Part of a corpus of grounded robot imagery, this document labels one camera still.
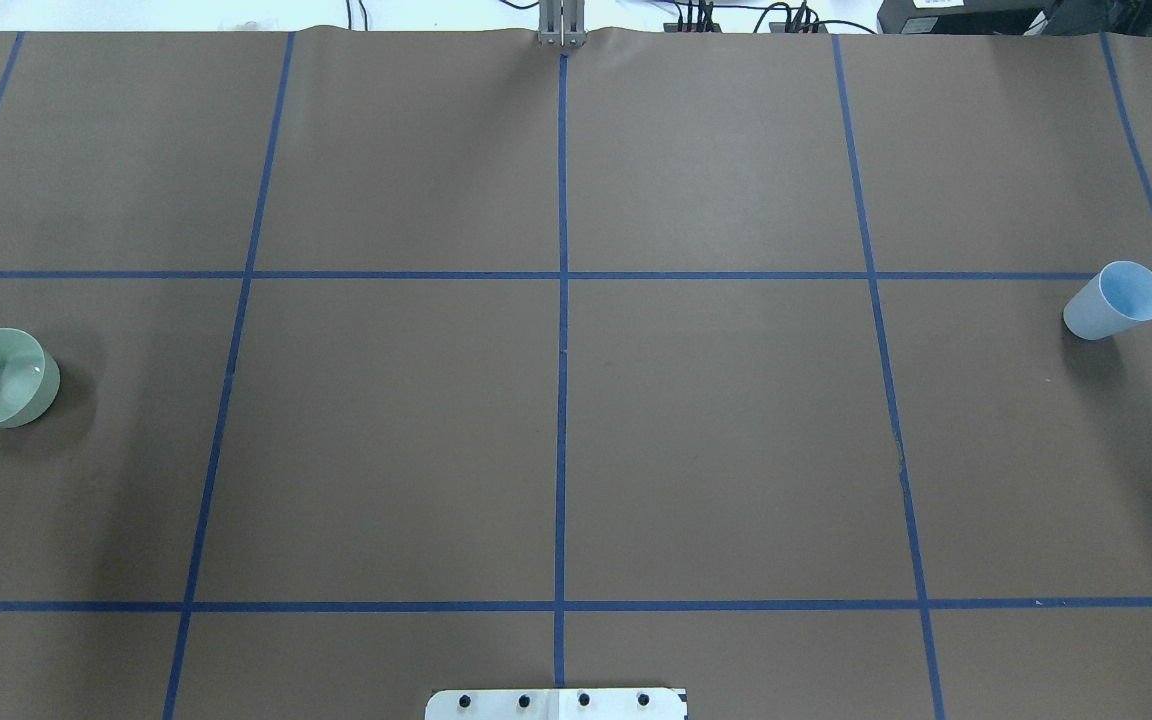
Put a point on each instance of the light blue cup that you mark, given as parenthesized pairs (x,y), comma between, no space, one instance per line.
(1116,299)

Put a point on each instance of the brown paper table mat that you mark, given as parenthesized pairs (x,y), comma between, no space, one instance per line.
(395,363)

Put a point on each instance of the aluminium frame post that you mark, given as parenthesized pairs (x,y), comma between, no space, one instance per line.
(561,23)

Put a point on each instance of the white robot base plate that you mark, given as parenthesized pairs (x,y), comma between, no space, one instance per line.
(559,703)

